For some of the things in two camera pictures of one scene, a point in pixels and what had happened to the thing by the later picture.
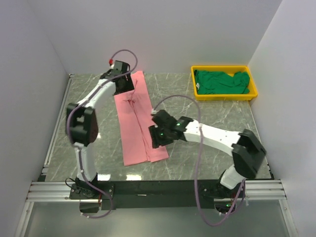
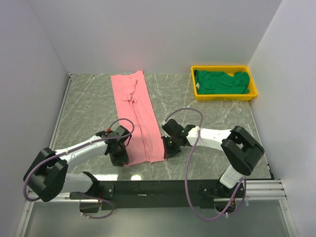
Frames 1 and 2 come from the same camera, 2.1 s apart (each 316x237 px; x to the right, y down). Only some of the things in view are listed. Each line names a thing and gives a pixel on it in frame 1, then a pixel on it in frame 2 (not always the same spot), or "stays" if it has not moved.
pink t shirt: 134,110 stays
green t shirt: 214,83 stays
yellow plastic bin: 250,95 stays
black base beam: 170,195 stays
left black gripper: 129,85 → 117,161
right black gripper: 157,141 → 169,152
